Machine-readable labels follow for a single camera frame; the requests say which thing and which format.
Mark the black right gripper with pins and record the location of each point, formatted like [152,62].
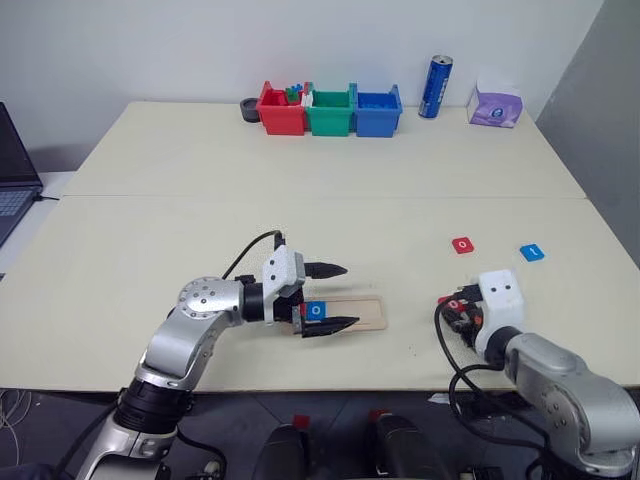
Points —
[472,325]

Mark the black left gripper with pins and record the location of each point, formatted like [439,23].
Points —
[285,307]

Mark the blue letter o block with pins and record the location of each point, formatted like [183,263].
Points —
[316,310]

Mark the red letter o block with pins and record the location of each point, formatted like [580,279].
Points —
[463,244]

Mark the blue letter t block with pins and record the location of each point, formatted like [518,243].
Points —
[532,252]

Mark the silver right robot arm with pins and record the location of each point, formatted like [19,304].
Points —
[565,380]

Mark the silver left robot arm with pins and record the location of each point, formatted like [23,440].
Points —
[190,335]

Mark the light wooden letter tray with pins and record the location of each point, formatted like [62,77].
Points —
[367,312]

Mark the white paper scrap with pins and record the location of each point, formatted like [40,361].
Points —
[439,399]

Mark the red square tag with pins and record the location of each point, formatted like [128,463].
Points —
[302,421]
[378,414]

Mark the dark rounded shape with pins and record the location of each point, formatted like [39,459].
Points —
[400,450]
[285,455]

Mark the green plastic storage bin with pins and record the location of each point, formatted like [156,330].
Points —
[327,120]

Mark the blue plastic storage bin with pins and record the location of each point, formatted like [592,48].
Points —
[377,121]

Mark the red plastic storage bin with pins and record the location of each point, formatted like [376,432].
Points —
[280,117]

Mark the purple tissue pack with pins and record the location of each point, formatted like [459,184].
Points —
[495,110]

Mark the blue toy brick pile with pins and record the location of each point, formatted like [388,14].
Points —
[376,106]

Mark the white toy brick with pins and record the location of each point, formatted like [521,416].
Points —
[306,98]

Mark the dark grey round holder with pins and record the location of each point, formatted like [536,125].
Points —
[248,112]

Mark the green toy brick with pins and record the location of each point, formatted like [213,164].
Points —
[292,95]

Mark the small blue toy brick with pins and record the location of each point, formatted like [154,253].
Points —
[298,87]

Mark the blue drink can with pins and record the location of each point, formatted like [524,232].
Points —
[434,87]

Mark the dark grey laptop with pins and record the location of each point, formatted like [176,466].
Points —
[15,170]

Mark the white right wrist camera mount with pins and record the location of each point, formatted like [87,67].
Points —
[502,300]

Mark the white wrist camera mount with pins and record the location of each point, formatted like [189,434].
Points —
[280,267]
[502,300]

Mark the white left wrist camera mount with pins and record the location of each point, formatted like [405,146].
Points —
[280,267]

